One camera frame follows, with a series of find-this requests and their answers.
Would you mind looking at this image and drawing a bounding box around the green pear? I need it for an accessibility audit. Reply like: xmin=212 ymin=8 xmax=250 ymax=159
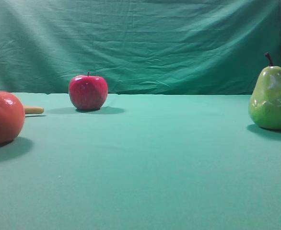
xmin=248 ymin=52 xmax=281 ymax=131

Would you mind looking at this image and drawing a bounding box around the green table cloth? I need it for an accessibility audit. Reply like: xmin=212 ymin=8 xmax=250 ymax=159
xmin=0 ymin=93 xmax=281 ymax=230

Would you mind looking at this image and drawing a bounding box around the red apple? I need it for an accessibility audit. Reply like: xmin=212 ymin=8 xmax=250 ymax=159
xmin=68 ymin=72 xmax=108 ymax=111

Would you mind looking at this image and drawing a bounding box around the green backdrop cloth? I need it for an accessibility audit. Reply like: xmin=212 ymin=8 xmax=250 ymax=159
xmin=0 ymin=0 xmax=281 ymax=94

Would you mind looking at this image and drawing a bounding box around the red-orange tomato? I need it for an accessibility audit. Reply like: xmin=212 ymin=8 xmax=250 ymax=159
xmin=0 ymin=91 xmax=25 ymax=144

